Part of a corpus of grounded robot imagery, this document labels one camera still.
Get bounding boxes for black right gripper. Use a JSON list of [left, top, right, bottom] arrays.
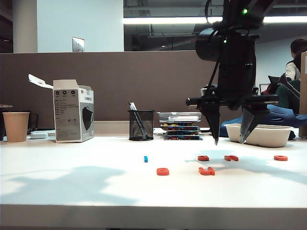
[[186, 61, 280, 146]]

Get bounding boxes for beige oblong pulp tray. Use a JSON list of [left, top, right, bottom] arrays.
[[224, 124, 294, 148]]

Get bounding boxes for orange letter u magnet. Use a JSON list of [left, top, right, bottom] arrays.
[[198, 167, 215, 176]]

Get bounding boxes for person in light top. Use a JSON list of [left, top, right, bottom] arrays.
[[284, 38, 307, 81]]

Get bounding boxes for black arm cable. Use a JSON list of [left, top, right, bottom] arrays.
[[204, 0, 225, 24]]

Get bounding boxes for grey angled metal bracket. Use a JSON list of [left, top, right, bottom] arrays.
[[278, 73, 300, 99]]

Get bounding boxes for white capped pen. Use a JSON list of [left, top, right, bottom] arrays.
[[128, 102, 147, 140]]

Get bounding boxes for black mesh pen holder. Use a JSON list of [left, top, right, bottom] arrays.
[[128, 110, 155, 142]]

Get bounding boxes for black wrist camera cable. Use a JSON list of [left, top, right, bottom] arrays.
[[206, 59, 221, 91]]

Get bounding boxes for blue rubber slipper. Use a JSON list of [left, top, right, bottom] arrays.
[[254, 104, 307, 129]]

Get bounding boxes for metal wall plate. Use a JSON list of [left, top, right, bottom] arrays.
[[71, 37, 85, 53]]

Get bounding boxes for white flat box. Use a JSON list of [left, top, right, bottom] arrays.
[[167, 116, 200, 122]]

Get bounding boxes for beige partition base rail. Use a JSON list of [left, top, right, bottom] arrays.
[[93, 121, 131, 138]]

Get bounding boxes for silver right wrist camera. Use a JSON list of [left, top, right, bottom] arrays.
[[200, 86, 218, 97]]

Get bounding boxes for dark drinking glass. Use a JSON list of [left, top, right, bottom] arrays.
[[28, 114, 39, 135]]

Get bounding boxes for blue cloth bag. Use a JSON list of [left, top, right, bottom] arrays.
[[210, 115, 243, 138]]

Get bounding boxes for brown paper cup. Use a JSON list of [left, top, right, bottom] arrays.
[[2, 112, 31, 144]]

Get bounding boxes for brown desk partition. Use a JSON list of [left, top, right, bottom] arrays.
[[0, 49, 257, 130]]

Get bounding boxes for black pen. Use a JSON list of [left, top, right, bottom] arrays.
[[131, 103, 145, 140]]

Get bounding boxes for clear plastic tray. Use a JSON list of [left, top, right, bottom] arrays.
[[155, 112, 204, 124]]

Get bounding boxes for tall cardboard box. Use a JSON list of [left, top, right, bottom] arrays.
[[298, 52, 307, 139]]

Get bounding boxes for grey face mask carton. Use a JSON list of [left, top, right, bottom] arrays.
[[28, 74, 95, 144]]

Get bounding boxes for white ceiling light strip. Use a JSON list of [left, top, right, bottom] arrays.
[[123, 16, 307, 25]]

